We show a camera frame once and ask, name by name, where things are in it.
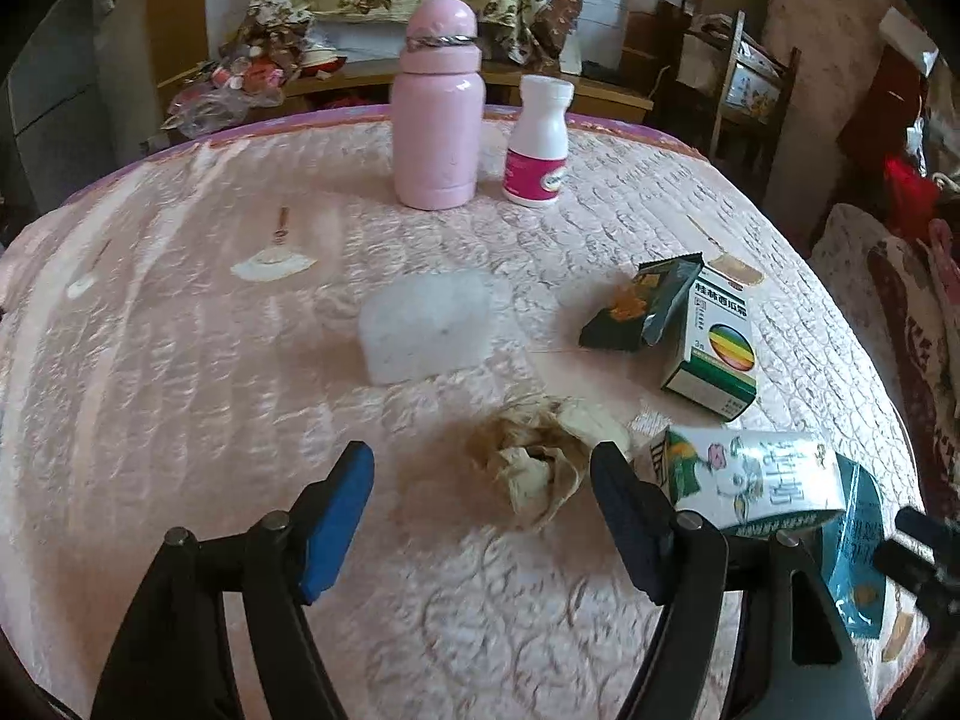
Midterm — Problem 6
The pile of small packets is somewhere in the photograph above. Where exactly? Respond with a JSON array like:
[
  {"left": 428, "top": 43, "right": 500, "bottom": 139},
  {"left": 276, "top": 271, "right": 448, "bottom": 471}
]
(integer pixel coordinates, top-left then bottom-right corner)
[{"left": 161, "top": 37, "right": 301, "bottom": 128}]

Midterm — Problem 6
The white paper bag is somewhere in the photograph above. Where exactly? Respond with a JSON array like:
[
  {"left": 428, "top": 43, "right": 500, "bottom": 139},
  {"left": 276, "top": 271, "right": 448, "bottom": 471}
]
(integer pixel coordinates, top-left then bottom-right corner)
[{"left": 877, "top": 7, "right": 938, "bottom": 72}]

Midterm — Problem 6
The grey refrigerator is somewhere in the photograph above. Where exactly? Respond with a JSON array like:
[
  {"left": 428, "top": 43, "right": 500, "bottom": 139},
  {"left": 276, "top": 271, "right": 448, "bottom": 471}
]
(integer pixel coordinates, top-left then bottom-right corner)
[{"left": 7, "top": 0, "right": 113, "bottom": 218}]

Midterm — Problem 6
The clear plastic piece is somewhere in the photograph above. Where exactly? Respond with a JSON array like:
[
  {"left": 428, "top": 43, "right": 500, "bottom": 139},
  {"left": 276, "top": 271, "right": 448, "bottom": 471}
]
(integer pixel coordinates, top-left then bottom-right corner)
[{"left": 358, "top": 272, "right": 496, "bottom": 385}]

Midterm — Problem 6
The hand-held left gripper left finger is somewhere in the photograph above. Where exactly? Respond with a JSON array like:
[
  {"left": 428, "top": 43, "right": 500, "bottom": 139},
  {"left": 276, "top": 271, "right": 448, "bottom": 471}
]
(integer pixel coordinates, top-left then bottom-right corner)
[{"left": 90, "top": 441, "right": 376, "bottom": 720}]

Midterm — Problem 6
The dark snack packet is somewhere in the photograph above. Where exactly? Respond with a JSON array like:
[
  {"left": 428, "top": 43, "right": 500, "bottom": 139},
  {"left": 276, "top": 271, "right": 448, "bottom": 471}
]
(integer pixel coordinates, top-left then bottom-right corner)
[{"left": 579, "top": 256, "right": 706, "bottom": 352}]

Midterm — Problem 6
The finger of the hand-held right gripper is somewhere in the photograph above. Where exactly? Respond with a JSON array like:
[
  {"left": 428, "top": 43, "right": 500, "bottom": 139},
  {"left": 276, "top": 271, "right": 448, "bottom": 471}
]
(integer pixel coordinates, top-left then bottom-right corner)
[{"left": 874, "top": 506, "right": 960, "bottom": 620}]

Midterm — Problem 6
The floral covered mattress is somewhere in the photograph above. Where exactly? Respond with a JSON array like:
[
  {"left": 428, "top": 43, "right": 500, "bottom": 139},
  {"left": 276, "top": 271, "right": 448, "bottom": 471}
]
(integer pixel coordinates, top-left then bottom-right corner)
[{"left": 765, "top": 0, "right": 901, "bottom": 241}]

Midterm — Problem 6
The pink quilted tablecloth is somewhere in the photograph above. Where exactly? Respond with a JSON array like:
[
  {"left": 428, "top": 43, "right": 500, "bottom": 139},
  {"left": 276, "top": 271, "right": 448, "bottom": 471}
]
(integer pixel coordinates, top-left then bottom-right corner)
[{"left": 0, "top": 112, "right": 931, "bottom": 720}]

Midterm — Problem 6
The white green milk carton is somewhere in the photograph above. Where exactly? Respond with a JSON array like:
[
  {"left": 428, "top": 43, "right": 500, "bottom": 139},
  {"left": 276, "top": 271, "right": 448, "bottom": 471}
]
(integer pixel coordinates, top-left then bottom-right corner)
[{"left": 634, "top": 424, "right": 845, "bottom": 541}]

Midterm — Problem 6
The wooden cabinet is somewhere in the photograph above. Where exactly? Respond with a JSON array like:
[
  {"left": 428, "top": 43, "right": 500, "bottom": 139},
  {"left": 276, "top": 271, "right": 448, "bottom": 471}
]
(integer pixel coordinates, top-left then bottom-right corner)
[{"left": 161, "top": 60, "right": 653, "bottom": 128}]

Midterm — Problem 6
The pink floral blanket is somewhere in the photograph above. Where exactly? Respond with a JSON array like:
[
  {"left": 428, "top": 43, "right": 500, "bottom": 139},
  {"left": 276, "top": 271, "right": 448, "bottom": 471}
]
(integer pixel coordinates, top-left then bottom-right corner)
[{"left": 926, "top": 217, "right": 960, "bottom": 301}]

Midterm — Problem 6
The dark red coat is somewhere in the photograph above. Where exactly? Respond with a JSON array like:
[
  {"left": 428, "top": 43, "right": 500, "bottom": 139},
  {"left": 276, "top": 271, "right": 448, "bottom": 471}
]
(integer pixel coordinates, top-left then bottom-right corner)
[{"left": 836, "top": 45, "right": 931, "bottom": 181}]

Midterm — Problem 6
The floral sofa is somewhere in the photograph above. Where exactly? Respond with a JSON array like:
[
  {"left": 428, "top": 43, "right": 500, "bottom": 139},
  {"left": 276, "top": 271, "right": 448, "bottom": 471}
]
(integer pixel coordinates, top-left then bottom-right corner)
[{"left": 810, "top": 202, "right": 960, "bottom": 466}]

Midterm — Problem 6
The wooden chair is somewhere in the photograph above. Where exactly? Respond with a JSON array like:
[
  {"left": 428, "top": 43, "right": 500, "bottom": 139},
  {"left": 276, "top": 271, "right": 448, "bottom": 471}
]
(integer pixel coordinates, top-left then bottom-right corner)
[{"left": 652, "top": 0, "right": 800, "bottom": 203}]

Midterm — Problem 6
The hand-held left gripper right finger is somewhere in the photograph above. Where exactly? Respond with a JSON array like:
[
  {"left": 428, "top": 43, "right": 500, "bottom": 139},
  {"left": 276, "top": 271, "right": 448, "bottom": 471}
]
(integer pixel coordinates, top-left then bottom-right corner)
[{"left": 590, "top": 442, "right": 875, "bottom": 720}]

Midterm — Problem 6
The plastic snack wrapper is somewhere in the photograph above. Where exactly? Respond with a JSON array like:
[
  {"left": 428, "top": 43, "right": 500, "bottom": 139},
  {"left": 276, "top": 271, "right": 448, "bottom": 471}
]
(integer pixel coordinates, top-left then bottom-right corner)
[{"left": 821, "top": 454, "right": 886, "bottom": 642}]

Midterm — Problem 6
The white pill bottle pink label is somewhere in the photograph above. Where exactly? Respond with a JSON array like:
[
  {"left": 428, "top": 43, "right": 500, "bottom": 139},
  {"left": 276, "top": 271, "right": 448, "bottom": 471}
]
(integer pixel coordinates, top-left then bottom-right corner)
[{"left": 502, "top": 75, "right": 575, "bottom": 207}]

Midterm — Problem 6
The bright red bag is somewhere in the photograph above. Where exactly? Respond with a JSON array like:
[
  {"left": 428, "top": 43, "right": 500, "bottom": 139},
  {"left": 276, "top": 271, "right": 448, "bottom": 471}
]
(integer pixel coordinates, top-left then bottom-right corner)
[{"left": 883, "top": 157, "right": 942, "bottom": 241}]

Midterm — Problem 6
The green white medicine box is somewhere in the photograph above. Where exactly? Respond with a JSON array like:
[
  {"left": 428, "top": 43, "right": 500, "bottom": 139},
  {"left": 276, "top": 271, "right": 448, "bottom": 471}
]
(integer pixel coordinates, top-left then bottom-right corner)
[{"left": 660, "top": 266, "right": 758, "bottom": 421}]

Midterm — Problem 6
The brown paper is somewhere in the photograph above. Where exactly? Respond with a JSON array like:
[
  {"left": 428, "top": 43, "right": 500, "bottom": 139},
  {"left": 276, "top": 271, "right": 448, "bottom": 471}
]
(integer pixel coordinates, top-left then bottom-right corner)
[{"left": 465, "top": 394, "right": 632, "bottom": 533}]

